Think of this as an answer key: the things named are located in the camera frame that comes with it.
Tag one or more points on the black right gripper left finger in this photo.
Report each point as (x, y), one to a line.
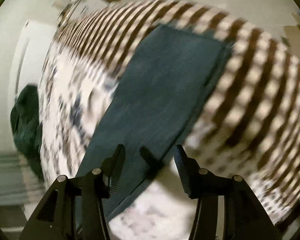
(72, 208)

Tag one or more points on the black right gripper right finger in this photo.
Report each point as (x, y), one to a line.
(244, 216)

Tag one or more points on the dark blue denim pants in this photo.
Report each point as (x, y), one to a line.
(158, 99)

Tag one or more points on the grey striped curtain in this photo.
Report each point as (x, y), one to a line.
(18, 183)

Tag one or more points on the dark green velvet blanket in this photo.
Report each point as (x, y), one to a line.
(26, 128)

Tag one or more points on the floral white bed blanket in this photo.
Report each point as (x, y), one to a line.
(71, 104)

